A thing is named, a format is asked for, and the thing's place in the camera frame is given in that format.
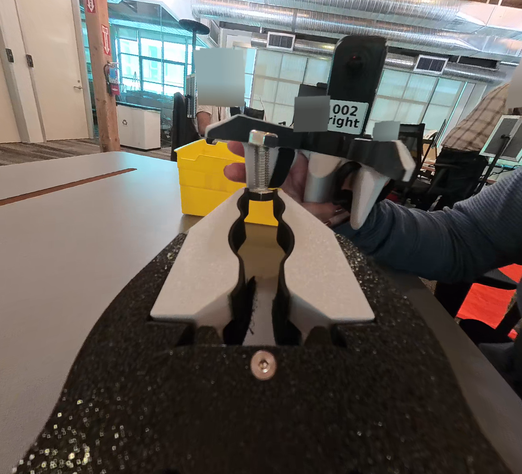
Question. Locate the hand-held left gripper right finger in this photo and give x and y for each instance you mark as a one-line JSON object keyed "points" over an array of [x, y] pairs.
{"points": [[326, 278]]}

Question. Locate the black office chair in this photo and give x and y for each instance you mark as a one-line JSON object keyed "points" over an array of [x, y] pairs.
{"points": [[181, 127]]}

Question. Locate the person's right hand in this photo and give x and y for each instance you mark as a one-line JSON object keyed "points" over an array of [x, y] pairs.
{"points": [[295, 184]]}

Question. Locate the red fire extinguisher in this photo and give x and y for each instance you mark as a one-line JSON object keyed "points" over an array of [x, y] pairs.
{"points": [[113, 78]]}

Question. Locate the white double door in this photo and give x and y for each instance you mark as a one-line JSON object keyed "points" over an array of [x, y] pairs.
{"points": [[45, 54]]}

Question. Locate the white recycling cabinet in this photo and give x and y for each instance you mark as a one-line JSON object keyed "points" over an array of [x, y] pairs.
{"points": [[138, 127]]}

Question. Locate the steel hex bolt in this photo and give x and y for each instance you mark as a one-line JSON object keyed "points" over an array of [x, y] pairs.
{"points": [[261, 164]]}

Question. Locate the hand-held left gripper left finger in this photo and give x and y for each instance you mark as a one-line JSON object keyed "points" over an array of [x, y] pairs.
{"points": [[195, 278]]}

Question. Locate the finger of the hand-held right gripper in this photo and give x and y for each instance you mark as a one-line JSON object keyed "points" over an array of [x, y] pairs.
{"points": [[387, 156], [240, 129]]}

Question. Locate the yellow plastic bin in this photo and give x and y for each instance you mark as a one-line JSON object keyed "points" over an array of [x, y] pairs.
{"points": [[195, 180]]}

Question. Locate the orange fabric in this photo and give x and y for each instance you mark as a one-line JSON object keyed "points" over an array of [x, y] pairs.
{"points": [[485, 302]]}

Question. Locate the person's right forearm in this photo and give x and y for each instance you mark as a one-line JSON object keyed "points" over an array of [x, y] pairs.
{"points": [[428, 233]]}

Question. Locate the steel hex nut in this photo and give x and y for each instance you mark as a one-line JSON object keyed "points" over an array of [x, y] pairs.
{"points": [[259, 190]]}

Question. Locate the reddish wooden post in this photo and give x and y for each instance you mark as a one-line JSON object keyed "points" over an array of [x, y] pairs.
{"points": [[107, 127]]}

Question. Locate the white marker panel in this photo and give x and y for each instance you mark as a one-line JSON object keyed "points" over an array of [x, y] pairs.
{"points": [[503, 135]]}

